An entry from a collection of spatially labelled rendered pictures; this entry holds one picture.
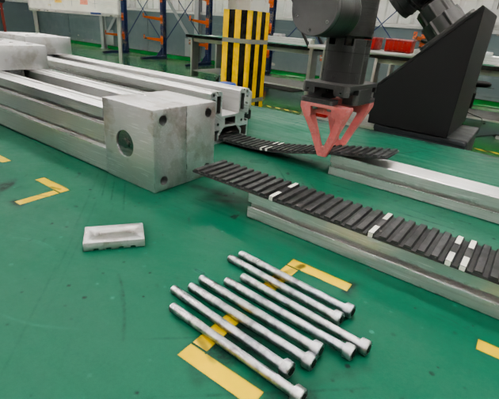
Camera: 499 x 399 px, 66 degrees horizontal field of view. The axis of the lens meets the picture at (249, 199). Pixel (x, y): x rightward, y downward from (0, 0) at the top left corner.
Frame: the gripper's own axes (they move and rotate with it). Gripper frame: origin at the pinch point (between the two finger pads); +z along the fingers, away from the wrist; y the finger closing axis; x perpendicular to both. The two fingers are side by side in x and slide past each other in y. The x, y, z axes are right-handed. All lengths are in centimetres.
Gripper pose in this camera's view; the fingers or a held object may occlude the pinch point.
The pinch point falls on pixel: (330, 146)
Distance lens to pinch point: 56.6
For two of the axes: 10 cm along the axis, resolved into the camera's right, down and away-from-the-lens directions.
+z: -0.8, 9.1, 4.0
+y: -6.0, 2.8, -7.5
